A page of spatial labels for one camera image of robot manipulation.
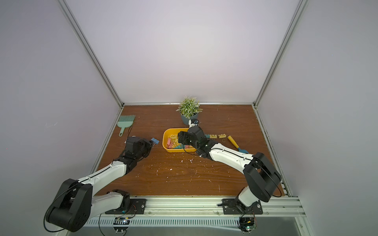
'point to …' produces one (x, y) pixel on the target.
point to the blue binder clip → (155, 140)
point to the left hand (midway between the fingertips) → (155, 139)
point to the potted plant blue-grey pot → (188, 108)
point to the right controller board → (246, 224)
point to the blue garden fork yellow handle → (232, 140)
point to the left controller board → (121, 224)
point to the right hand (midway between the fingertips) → (182, 132)
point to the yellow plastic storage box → (170, 141)
